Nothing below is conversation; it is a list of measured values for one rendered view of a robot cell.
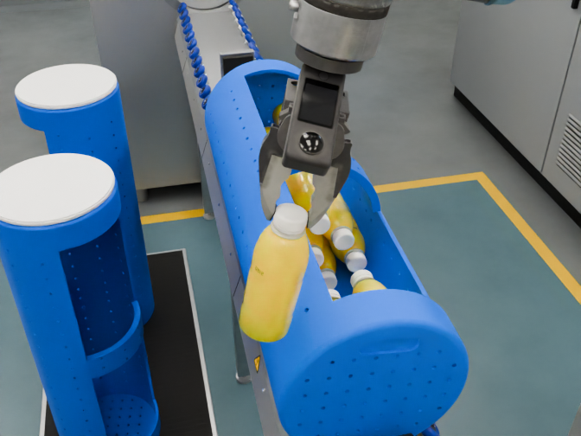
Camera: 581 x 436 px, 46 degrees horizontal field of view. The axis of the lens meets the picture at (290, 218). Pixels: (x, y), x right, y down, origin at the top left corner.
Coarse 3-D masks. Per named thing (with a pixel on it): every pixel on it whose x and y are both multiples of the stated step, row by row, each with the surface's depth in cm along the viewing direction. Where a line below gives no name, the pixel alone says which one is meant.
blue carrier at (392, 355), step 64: (256, 64) 154; (256, 128) 133; (256, 192) 120; (384, 256) 127; (320, 320) 91; (384, 320) 89; (448, 320) 96; (320, 384) 92; (384, 384) 95; (448, 384) 99
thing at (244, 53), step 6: (222, 54) 197; (228, 54) 197; (234, 54) 197; (240, 54) 198; (246, 54) 198; (252, 54) 199; (222, 60) 198; (228, 60) 196; (234, 60) 197; (240, 60) 197; (246, 60) 198; (252, 60) 198; (222, 66) 199; (228, 66) 197; (234, 66) 198; (222, 72) 200; (228, 72) 198
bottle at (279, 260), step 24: (264, 240) 79; (288, 240) 78; (264, 264) 79; (288, 264) 78; (264, 288) 81; (288, 288) 81; (240, 312) 86; (264, 312) 83; (288, 312) 84; (264, 336) 85
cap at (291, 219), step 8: (280, 208) 78; (288, 208) 78; (296, 208) 79; (280, 216) 77; (288, 216) 77; (296, 216) 77; (304, 216) 78; (280, 224) 77; (288, 224) 76; (296, 224) 77; (304, 224) 78; (288, 232) 77; (296, 232) 77
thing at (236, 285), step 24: (192, 24) 258; (216, 24) 258; (216, 48) 239; (240, 48) 239; (216, 72) 224; (192, 96) 222; (216, 192) 175; (216, 216) 172; (240, 288) 145; (264, 384) 124; (264, 408) 122; (264, 432) 121
